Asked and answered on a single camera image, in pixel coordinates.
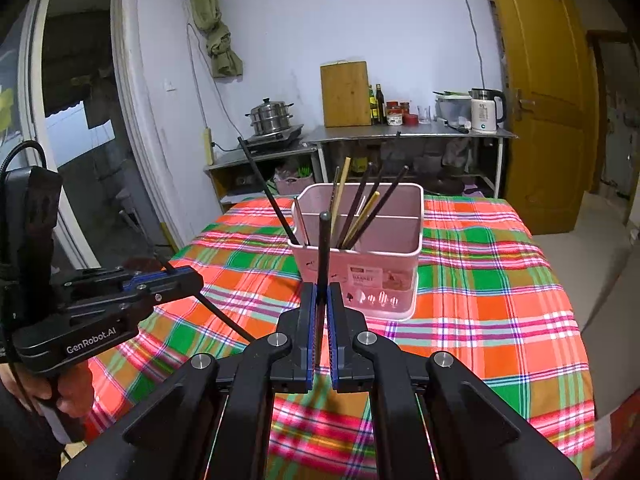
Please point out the low steel table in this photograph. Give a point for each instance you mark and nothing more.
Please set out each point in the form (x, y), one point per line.
(260, 156)

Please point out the pink plastic basin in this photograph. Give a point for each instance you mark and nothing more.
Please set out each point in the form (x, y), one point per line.
(295, 185)

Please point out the black induction cooker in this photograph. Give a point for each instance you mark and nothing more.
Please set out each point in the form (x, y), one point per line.
(282, 137)

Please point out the clear glass cup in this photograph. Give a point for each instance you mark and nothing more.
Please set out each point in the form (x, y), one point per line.
(424, 115)

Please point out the steel counter table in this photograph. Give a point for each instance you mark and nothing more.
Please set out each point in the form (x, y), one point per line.
(400, 131)

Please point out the steel steamer pot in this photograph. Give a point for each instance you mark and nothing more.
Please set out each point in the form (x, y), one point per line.
(271, 117)

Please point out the grey hanging rag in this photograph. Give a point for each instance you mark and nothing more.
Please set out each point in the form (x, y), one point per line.
(456, 152)

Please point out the white electric kettle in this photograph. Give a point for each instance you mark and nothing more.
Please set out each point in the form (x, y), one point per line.
(484, 112)

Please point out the plaid tablecloth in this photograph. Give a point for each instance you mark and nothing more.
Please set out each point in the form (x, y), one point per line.
(475, 310)

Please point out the wooden cutting board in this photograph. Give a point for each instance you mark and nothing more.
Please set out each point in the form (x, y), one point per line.
(345, 95)

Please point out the beige power strip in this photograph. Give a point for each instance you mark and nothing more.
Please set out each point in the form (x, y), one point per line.
(208, 147)

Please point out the dark pan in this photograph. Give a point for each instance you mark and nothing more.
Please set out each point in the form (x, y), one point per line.
(445, 184)

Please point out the dark oil bottle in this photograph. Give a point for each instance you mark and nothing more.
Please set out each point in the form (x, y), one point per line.
(379, 107)
(372, 107)

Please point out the white plastic container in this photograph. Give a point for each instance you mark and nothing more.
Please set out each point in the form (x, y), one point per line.
(450, 107)

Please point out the person's left hand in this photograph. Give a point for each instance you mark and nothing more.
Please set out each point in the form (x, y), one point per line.
(65, 390)

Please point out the red lid jar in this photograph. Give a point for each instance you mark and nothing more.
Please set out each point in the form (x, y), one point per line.
(394, 117)

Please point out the flat red lid container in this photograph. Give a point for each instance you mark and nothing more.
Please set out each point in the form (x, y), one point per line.
(412, 120)

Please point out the small red jar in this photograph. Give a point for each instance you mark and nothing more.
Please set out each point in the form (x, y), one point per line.
(405, 108)

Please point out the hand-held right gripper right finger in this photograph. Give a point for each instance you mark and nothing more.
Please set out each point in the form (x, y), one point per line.
(331, 335)

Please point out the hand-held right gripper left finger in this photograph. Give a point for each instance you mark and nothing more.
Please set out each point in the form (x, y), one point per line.
(312, 335)

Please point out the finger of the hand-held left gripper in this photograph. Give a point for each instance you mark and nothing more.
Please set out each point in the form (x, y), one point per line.
(147, 265)
(170, 282)

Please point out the white framed glass door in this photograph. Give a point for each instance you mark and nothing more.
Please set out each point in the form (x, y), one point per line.
(75, 110)

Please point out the pink chopstick basket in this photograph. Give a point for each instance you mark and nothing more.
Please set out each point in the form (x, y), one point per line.
(395, 260)

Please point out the green hanging cloth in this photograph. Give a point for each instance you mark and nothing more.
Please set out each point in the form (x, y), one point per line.
(220, 35)

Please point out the yellow wooden door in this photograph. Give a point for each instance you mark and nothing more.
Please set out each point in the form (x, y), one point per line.
(540, 60)

